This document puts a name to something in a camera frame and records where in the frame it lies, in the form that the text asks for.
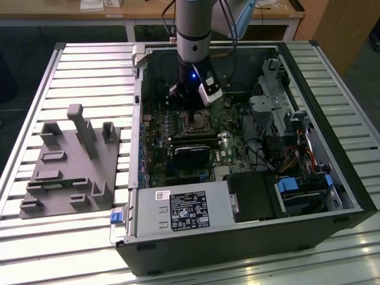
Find metal socket cover frame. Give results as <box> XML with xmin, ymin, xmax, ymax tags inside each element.
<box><xmin>183</xmin><ymin>111</ymin><xmax>212</xmax><ymax>133</ymax></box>

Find silver topped green CPU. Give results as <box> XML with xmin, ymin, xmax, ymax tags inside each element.
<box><xmin>190</xmin><ymin>115</ymin><xmax>208</xmax><ymax>128</ymax></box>

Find CPU socket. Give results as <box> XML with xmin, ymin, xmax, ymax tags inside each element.
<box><xmin>181</xmin><ymin>109</ymin><xmax>214</xmax><ymax>134</ymax></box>

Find black graphics card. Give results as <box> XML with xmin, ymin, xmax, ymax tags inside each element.
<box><xmin>172</xmin><ymin>144</ymin><xmax>212</xmax><ymax>167</ymax></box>

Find green motherboard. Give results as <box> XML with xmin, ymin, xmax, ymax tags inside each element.
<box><xmin>141</xmin><ymin>97</ymin><xmax>253</xmax><ymax>191</ymax></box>

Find silver metal drive cage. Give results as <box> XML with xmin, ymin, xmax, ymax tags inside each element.
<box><xmin>249</xmin><ymin>58</ymin><xmax>309</xmax><ymax>137</ymax></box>

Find silver finned heat sink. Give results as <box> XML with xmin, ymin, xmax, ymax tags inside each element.
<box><xmin>214</xmin><ymin>166</ymin><xmax>231</xmax><ymax>179</ymax></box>

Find wooden desk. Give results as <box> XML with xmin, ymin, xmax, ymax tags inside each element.
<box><xmin>0</xmin><ymin>0</ymin><xmax>306</xmax><ymax>42</ymax></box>

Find black drive bay box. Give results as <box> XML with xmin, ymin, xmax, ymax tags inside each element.
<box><xmin>227</xmin><ymin>173</ymin><xmax>281</xmax><ymax>223</ymax></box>

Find silver power supply with label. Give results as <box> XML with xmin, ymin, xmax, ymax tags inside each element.
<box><xmin>126</xmin><ymin>180</ymin><xmax>235</xmax><ymax>238</ymax></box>

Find white box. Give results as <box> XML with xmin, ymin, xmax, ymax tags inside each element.
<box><xmin>80</xmin><ymin>0</ymin><xmax>105</xmax><ymax>13</ymax></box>

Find hard disk in blue carrier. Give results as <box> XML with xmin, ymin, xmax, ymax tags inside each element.
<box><xmin>274</xmin><ymin>175</ymin><xmax>334</xmax><ymax>214</ymax></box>

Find grey parts rack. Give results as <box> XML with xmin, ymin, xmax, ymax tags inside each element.
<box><xmin>18</xmin><ymin>103</ymin><xmax>122</xmax><ymax>220</ymax></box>

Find blue case latch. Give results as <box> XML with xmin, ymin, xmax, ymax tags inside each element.
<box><xmin>109</xmin><ymin>209</ymin><xmax>124</xmax><ymax>225</ymax></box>

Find green RAM stick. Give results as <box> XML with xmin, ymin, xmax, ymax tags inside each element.
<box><xmin>29</xmin><ymin>180</ymin><xmax>75</xmax><ymax>189</ymax></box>

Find black grey PC case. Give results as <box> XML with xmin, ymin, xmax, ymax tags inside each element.
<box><xmin>115</xmin><ymin>40</ymin><xmax>378</xmax><ymax>277</ymax></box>

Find wooden cabinet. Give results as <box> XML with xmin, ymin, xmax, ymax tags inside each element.
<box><xmin>313</xmin><ymin>0</ymin><xmax>380</xmax><ymax>75</ymax></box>

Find white silver wrist camera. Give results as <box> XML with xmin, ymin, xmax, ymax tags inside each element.
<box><xmin>197</xmin><ymin>71</ymin><xmax>224</xmax><ymax>107</ymax></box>

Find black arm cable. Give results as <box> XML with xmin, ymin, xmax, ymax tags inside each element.
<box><xmin>218</xmin><ymin>0</ymin><xmax>249</xmax><ymax>90</ymax></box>

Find grey case handle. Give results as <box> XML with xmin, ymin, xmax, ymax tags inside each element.
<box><xmin>130</xmin><ymin>44</ymin><xmax>149</xmax><ymax>68</ymax></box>

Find orange yellow power wires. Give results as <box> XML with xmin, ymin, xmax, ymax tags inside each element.
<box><xmin>278</xmin><ymin>148</ymin><xmax>315</xmax><ymax>173</ymax></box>

